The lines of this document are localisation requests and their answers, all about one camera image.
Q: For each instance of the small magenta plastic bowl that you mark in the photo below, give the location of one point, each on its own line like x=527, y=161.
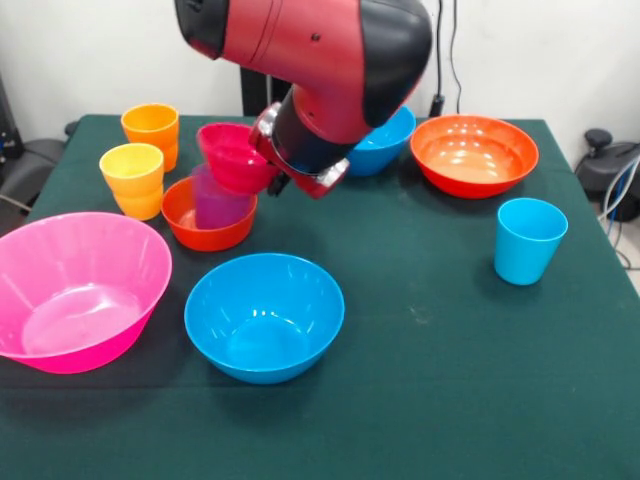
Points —
x=235, y=160

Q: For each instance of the black column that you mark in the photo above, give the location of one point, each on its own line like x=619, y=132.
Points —
x=255, y=95

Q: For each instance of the large orange-red plastic bowl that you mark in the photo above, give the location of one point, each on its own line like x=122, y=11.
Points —
x=475, y=155

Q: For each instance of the blue plastic bowl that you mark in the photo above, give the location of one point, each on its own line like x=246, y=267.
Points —
x=385, y=145
x=265, y=320

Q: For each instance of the yellow plastic cup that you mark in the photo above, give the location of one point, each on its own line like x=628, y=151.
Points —
x=132, y=170

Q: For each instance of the small orange-red plastic bowl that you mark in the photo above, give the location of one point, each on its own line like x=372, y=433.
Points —
x=210, y=239

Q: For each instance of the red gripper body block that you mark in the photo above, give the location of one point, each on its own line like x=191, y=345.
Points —
x=260, y=140

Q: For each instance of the blue plastic cup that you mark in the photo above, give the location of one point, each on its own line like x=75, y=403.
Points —
x=527, y=245

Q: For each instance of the dark green tablecloth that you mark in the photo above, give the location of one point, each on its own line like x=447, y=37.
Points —
x=425, y=350

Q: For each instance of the orange plastic cup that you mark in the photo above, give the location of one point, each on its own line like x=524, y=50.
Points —
x=171, y=157
x=150, y=125
x=142, y=205

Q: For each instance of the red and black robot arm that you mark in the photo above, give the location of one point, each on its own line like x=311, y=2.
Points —
x=325, y=60

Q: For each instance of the large pink plastic bowl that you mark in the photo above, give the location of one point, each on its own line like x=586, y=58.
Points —
x=75, y=280

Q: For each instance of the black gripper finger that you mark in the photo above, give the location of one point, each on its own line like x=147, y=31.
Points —
x=276, y=185

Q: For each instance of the purple plastic cup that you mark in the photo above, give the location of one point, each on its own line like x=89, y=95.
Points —
x=220, y=210

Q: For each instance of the black equipment rack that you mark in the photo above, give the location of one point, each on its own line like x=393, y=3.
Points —
x=7, y=135

